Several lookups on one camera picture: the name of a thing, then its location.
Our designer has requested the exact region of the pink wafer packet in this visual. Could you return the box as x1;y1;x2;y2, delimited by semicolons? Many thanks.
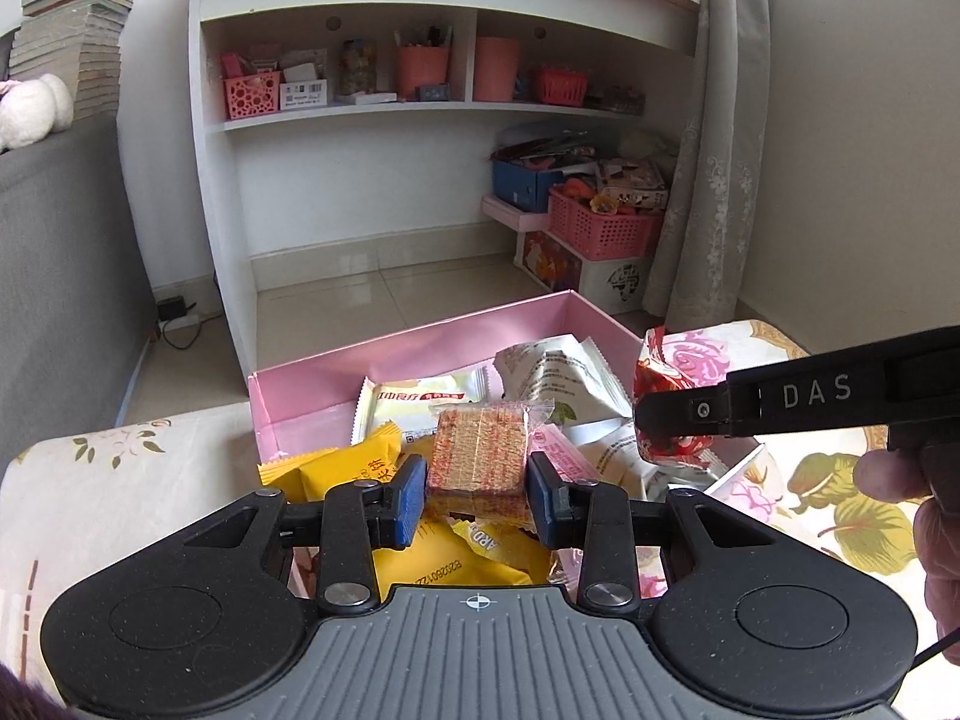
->
529;424;601;483

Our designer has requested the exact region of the grey sofa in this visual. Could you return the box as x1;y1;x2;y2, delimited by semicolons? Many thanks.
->
0;115;156;463

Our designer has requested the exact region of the pink lattice basket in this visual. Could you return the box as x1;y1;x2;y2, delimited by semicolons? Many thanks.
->
223;71;281;121

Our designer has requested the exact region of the white bookshelf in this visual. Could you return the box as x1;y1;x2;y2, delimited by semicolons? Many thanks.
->
187;0;700;371

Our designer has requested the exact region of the red candy wrapper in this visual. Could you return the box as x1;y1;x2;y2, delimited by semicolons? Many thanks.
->
633;327;752;470

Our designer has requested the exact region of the stack of books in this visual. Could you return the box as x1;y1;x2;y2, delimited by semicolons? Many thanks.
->
8;0;133;119

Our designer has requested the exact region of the person right hand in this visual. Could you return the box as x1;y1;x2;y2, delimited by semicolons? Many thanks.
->
854;450;960;639

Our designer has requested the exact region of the power strip with cable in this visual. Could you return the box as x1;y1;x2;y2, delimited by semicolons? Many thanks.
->
156;296;203;351

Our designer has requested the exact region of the clear-wrapped pink wafer block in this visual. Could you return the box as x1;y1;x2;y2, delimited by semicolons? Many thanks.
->
427;400;553;527

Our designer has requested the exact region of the floral table cloth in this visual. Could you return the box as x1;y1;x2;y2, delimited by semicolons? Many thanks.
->
2;403;937;691

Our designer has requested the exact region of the pink white plush toy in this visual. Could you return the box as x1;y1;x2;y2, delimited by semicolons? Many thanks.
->
0;73;73;151

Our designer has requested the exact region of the white printed storage box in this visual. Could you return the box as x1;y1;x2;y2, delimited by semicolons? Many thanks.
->
514;231;651;316

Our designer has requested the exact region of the pink cardboard box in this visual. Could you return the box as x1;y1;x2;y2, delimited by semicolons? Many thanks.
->
245;289;763;504

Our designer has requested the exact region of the red small basket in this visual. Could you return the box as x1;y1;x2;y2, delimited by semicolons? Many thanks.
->
530;67;589;107

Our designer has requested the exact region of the blue storage bin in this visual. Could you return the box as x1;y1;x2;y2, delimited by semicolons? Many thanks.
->
493;161;565;215

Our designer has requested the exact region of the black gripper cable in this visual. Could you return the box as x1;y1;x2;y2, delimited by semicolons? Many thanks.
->
906;624;960;673

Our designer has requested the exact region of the lace curtain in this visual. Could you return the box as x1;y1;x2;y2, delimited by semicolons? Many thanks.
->
643;0;771;332

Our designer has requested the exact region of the white crumpled tea packet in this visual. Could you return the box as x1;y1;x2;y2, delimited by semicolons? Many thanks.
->
493;333;633;426

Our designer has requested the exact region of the yellow egg-yolk pastry packet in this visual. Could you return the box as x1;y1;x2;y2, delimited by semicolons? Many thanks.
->
259;422;404;504

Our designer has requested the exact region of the pink pen holder cup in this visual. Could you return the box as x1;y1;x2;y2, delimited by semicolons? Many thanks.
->
395;46;451;101

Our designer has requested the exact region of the large pink storage basket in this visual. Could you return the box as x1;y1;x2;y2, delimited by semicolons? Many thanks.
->
548;190;664;260

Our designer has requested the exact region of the white yellow wafer packet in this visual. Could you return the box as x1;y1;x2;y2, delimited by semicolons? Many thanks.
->
352;367;490;444

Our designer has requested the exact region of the pink tall cup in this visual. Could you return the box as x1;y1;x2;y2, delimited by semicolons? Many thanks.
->
473;36;521;103

